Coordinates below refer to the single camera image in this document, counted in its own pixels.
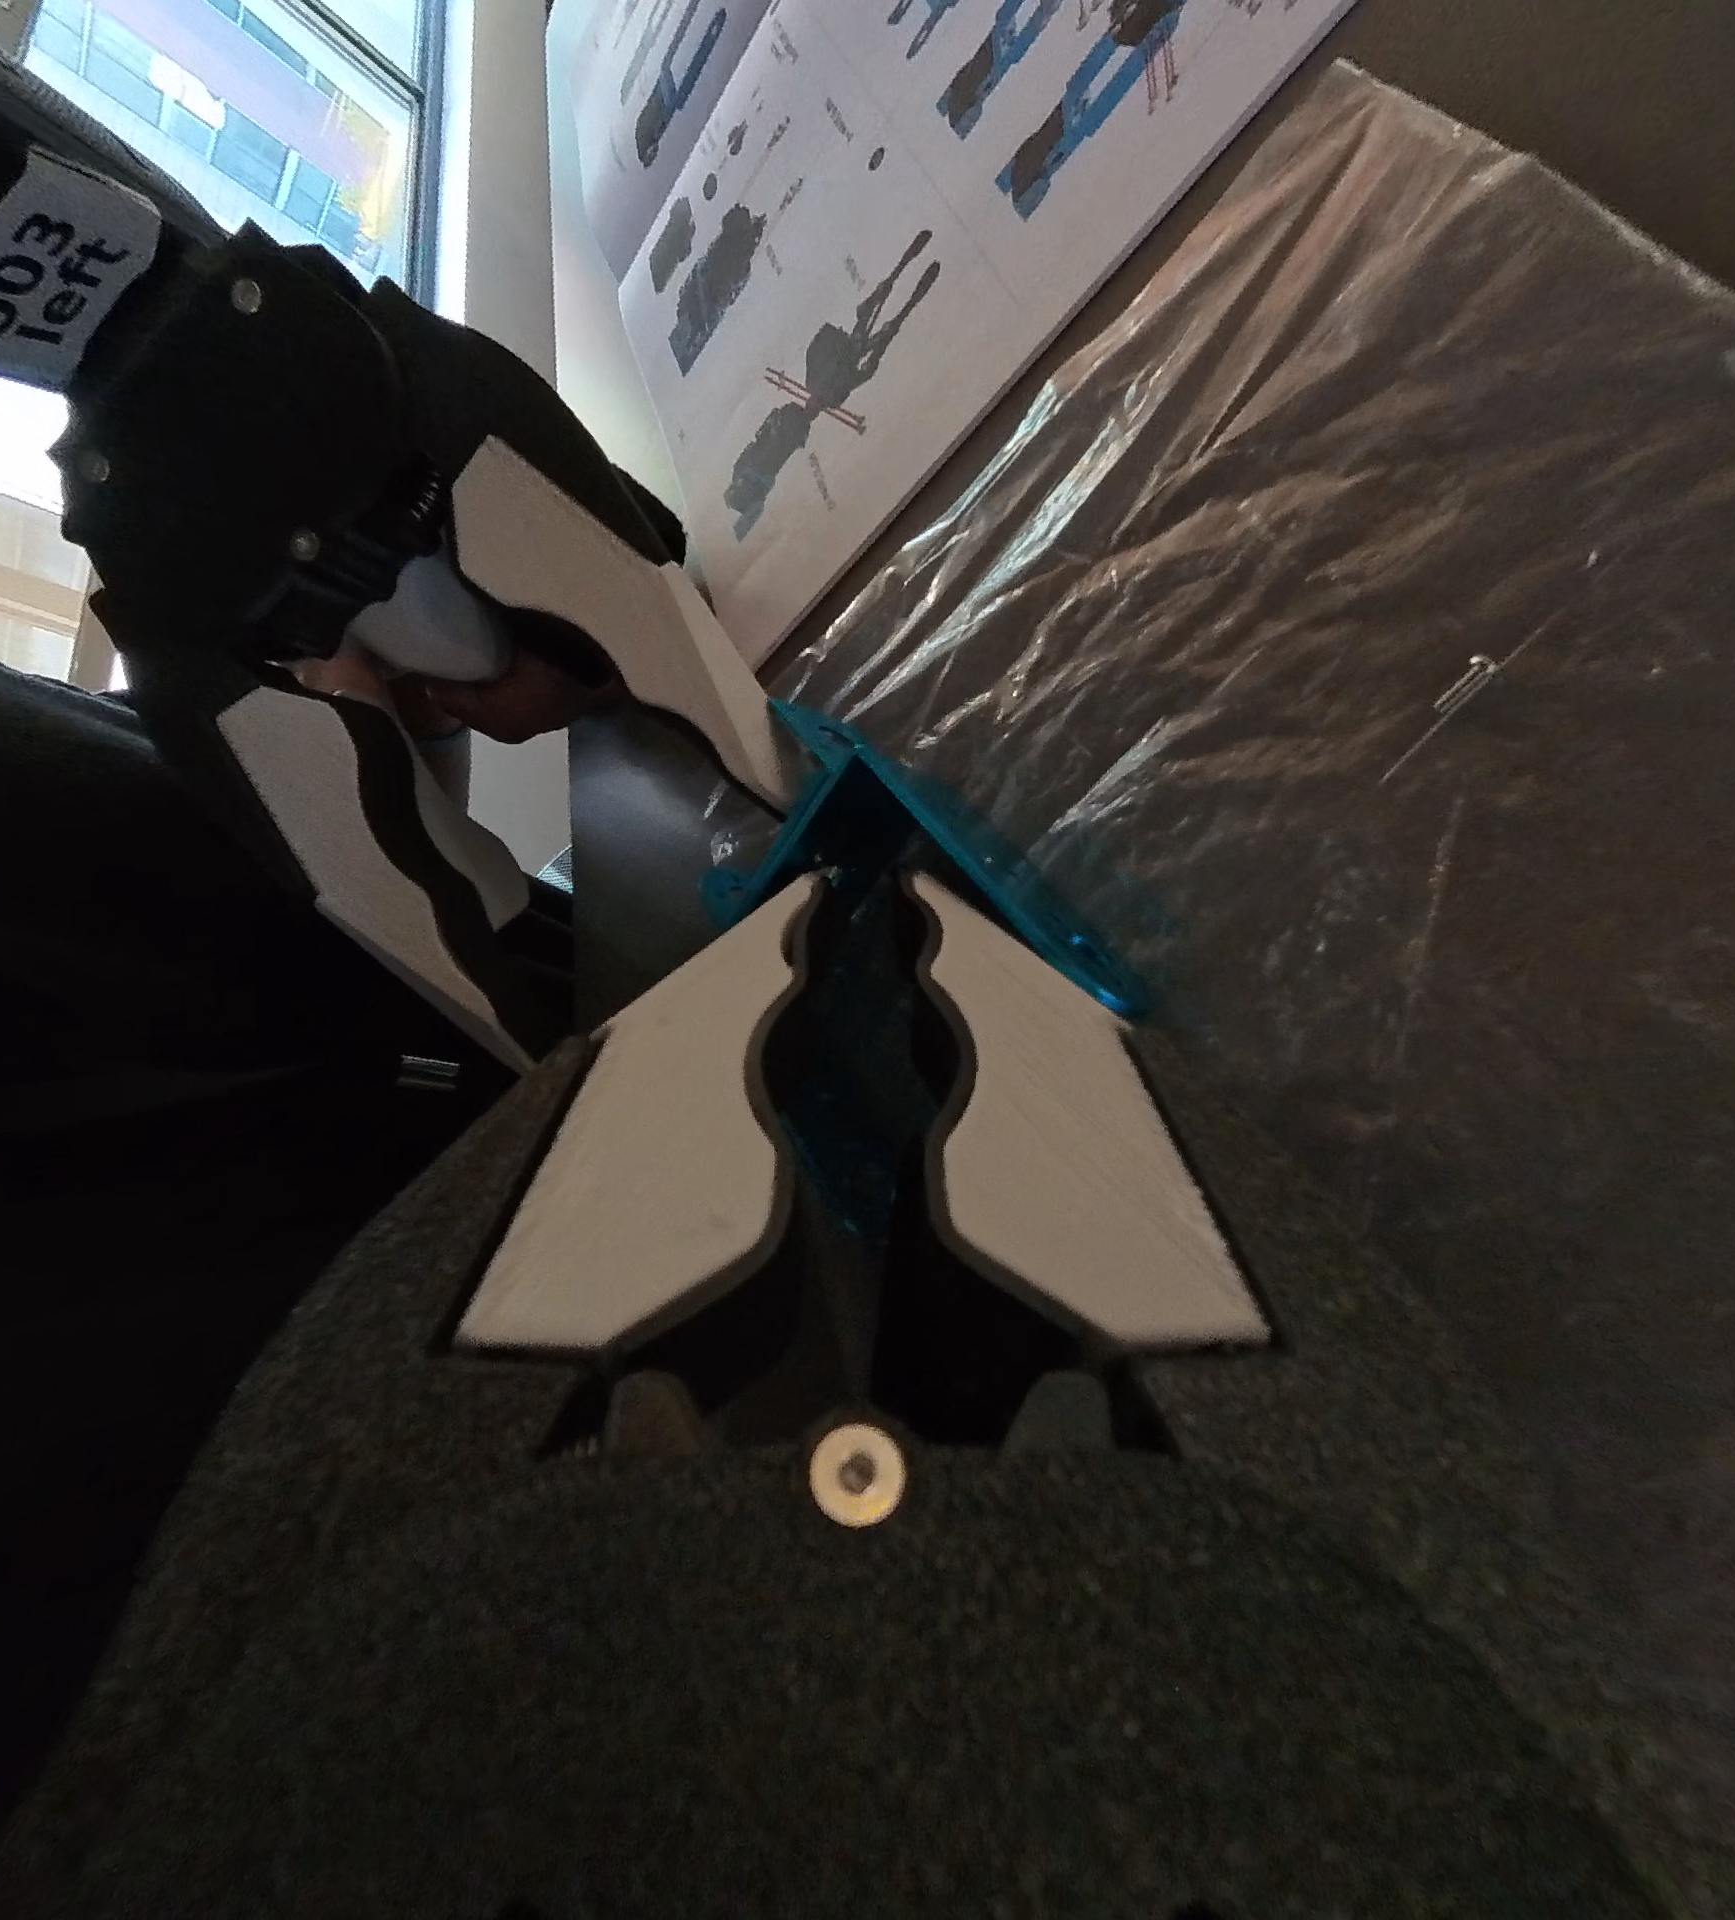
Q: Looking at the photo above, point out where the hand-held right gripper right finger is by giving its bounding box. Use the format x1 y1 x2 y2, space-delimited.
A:
904 871 1278 1352

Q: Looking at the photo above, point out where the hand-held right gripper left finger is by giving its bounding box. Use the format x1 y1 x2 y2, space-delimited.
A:
450 874 828 1361

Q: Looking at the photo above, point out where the white instruction manual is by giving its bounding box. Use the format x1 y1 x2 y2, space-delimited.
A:
544 0 1364 670

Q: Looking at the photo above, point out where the person's left hand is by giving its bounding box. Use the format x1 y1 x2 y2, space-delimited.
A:
402 644 622 753

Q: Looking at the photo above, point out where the long-legged blue U bracket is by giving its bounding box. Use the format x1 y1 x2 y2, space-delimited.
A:
784 750 1152 1249

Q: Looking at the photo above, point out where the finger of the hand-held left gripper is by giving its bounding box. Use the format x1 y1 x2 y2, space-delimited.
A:
450 438 804 816
214 697 542 1075

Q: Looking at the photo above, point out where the large window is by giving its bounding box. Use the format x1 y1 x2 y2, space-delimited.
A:
0 0 450 697

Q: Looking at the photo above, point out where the clear plastic bag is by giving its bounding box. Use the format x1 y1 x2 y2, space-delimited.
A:
754 57 1735 1653

